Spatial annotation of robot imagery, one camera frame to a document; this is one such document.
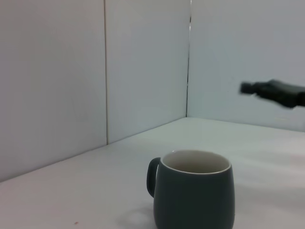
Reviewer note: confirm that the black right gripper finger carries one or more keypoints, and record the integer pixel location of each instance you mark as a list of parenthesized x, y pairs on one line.
[(247, 87)]

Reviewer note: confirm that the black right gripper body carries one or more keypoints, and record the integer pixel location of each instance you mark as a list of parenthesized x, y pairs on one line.
[(281, 94)]

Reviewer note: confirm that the grey ceramic cup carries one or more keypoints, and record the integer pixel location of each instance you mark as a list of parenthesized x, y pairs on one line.
[(193, 198)]

